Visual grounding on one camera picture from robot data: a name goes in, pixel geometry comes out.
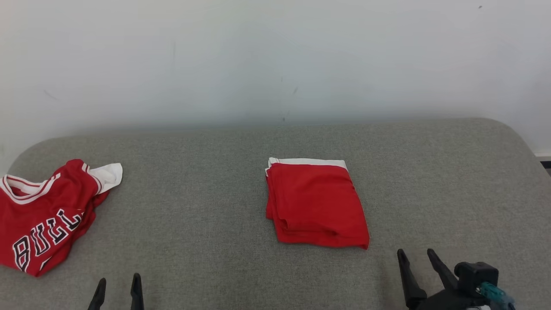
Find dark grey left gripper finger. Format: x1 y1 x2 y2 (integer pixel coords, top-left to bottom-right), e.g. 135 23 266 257
88 278 107 310
130 273 145 310

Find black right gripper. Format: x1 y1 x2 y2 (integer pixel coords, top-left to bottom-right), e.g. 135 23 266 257
397 248 489 310

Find red Bulls basketball jersey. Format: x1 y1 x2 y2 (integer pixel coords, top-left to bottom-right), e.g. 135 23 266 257
0 159 124 277

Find red shorts with white waistband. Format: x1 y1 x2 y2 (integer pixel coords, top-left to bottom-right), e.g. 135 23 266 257
265 158 370 250

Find black cable with teal plug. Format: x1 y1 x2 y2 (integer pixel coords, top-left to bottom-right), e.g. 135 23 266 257
476 282 517 310

